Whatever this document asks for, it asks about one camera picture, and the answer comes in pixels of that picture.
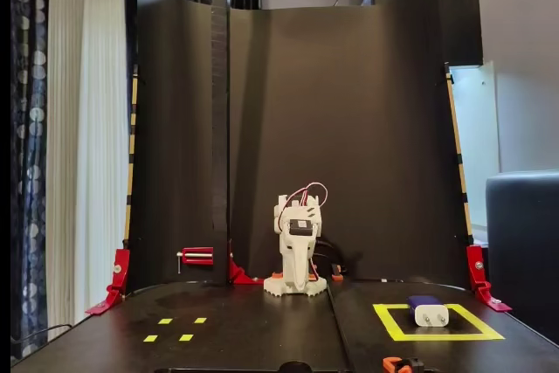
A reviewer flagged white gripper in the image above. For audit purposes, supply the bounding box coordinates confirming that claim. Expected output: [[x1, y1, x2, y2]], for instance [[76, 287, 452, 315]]
[[280, 215, 324, 294]]

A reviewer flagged blue white charger block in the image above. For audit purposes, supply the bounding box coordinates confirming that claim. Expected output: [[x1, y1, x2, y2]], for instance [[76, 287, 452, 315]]
[[406, 294, 451, 329]]

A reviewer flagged red screw clamp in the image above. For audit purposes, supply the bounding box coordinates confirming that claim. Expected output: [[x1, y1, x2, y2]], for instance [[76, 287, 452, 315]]
[[176, 246, 215, 273]]

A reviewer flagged black vertical mast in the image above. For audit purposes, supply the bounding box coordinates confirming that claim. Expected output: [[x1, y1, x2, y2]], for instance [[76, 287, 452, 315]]
[[210, 0, 231, 287]]

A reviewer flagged yellow tape square outline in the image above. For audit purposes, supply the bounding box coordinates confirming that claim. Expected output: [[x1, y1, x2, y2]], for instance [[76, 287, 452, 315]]
[[372, 302, 507, 342]]

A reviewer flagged red plastic clamp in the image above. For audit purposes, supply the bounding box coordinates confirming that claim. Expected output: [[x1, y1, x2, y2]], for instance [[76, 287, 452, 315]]
[[85, 248, 132, 316], [465, 245, 513, 314]]

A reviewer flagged black backdrop board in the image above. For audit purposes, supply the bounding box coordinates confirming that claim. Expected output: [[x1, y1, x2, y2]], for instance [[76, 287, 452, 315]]
[[126, 0, 484, 300]]

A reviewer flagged yellow black striped stick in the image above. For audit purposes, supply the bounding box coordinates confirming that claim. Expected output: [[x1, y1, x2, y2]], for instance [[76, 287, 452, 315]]
[[123, 65, 140, 252], [444, 62, 475, 247]]

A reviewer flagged black sofa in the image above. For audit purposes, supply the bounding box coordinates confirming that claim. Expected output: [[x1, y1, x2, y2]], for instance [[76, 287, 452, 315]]
[[485, 169, 559, 346]]

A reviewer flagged white pleated curtain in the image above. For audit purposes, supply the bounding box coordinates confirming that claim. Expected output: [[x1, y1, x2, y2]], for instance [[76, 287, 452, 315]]
[[46, 0, 132, 342]]

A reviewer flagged red mast base bracket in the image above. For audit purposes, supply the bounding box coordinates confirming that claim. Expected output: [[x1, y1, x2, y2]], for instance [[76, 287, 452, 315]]
[[227, 237, 266, 286]]

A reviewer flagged red black servo cable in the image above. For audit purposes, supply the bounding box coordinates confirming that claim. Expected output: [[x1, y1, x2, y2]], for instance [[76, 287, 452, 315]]
[[286, 182, 329, 217]]

